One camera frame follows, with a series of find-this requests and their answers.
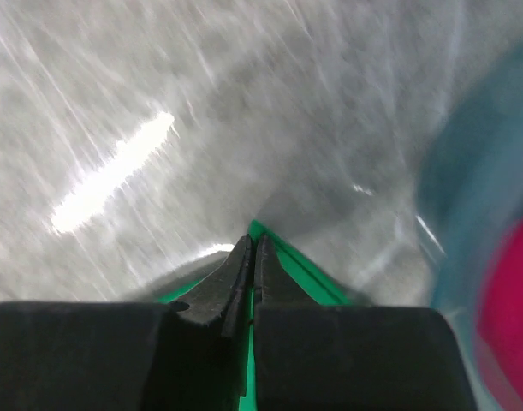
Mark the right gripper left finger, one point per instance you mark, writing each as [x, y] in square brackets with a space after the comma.
[186, 354]

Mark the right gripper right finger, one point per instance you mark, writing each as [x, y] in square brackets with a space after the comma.
[309, 356]

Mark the green t shirt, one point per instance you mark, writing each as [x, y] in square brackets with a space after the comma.
[313, 280]

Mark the pink t shirt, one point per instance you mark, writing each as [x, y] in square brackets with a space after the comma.
[500, 326]

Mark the clear blue plastic bin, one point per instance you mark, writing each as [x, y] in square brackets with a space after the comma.
[469, 202]

